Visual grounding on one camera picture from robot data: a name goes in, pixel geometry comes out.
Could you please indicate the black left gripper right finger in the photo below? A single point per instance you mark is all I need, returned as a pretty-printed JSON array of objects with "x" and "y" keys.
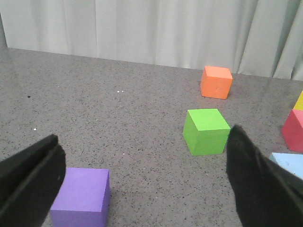
[{"x": 266, "y": 195}]

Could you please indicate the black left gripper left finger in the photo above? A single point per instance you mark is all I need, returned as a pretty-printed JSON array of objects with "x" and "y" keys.
[{"x": 29, "y": 183}]

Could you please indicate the light blue cube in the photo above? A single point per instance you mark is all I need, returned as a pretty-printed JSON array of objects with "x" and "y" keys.
[{"x": 293, "y": 163}]

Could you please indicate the purple foam cube left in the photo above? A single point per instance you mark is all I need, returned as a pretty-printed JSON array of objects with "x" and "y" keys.
[{"x": 83, "y": 199}]

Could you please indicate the small red foam cube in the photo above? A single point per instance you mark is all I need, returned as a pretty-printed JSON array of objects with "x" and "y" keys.
[{"x": 292, "y": 131}]

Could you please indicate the green foam cube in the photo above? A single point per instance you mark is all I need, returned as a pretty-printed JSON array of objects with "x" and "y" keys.
[{"x": 205, "y": 131}]

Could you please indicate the yellow foam cube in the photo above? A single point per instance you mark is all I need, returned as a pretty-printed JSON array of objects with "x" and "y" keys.
[{"x": 299, "y": 103}]

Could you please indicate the orange foam cube left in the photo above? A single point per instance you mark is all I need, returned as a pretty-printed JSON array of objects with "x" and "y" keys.
[{"x": 216, "y": 82}]

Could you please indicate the grey curtain backdrop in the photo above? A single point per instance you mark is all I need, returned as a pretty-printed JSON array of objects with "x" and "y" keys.
[{"x": 251, "y": 37}]

